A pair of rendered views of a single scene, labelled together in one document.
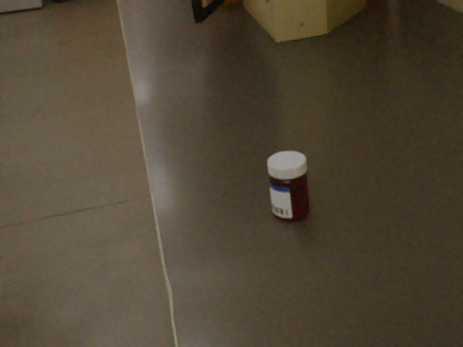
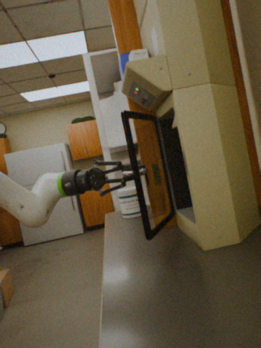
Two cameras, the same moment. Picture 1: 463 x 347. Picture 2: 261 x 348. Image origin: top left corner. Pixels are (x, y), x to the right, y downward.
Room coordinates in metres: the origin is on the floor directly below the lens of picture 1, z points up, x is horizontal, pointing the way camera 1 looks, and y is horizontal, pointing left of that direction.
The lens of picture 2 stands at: (0.45, 0.01, 1.24)
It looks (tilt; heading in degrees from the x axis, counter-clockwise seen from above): 3 degrees down; 7
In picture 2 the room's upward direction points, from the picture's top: 12 degrees counter-clockwise
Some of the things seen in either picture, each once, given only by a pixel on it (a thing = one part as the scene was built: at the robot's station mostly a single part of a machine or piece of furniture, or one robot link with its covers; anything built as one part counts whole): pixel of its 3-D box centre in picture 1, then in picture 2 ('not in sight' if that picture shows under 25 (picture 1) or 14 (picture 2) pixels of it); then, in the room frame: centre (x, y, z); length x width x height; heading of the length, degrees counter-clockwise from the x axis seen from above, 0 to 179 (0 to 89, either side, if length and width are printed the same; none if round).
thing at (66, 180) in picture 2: not in sight; (75, 183); (1.49, 0.34, 1.20); 0.12 x 0.06 x 0.09; 163
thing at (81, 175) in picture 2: not in sight; (92, 179); (1.47, 0.26, 1.20); 0.09 x 0.07 x 0.08; 73
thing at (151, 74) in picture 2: not in sight; (143, 90); (1.45, 0.03, 1.46); 0.32 x 0.12 x 0.10; 10
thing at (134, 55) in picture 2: not in sight; (138, 62); (1.41, 0.02, 1.54); 0.05 x 0.05 x 0.06; 18
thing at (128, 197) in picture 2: not in sight; (131, 201); (2.03, 0.22, 1.02); 0.13 x 0.13 x 0.15
